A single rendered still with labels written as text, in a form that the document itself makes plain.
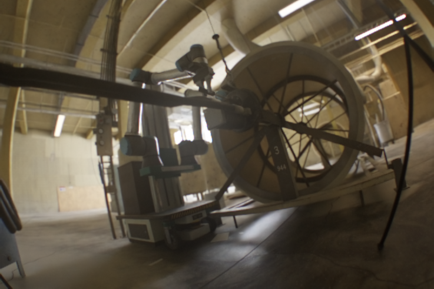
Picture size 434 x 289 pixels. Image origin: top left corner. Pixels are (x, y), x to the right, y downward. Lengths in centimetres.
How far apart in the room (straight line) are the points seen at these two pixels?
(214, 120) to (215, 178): 701
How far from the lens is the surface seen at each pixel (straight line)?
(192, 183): 706
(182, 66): 128
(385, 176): 153
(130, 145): 156
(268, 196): 198
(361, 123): 177
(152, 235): 171
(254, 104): 124
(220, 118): 102
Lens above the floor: 48
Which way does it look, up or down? 16 degrees up
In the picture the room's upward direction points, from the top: 13 degrees counter-clockwise
